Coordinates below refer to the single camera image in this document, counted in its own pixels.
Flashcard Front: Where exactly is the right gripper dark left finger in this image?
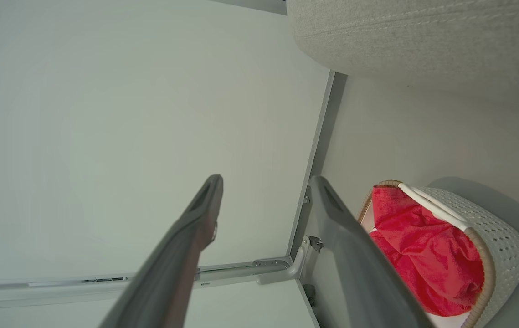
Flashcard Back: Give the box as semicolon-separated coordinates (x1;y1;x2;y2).
99;174;224;328

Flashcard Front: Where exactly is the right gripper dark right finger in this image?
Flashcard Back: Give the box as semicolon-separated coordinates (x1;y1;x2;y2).
309;176;434;328

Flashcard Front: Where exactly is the red garment with white trim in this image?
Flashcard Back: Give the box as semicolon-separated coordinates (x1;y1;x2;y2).
369;184;485;318

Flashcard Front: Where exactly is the grey fabric sofa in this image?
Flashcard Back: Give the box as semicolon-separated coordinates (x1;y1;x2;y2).
286;0;519;112

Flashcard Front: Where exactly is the grey partition foot brace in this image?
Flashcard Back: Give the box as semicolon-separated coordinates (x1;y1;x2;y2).
255;235;324;286

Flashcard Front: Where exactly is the white woven laundry basket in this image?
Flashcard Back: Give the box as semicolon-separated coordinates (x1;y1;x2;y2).
357;179;519;328

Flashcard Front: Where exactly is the grey table frame bracket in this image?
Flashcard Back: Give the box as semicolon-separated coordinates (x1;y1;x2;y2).
0;257;294;310

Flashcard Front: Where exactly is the grey partition base rail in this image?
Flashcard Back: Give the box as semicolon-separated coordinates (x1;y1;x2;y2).
287;70;349;261

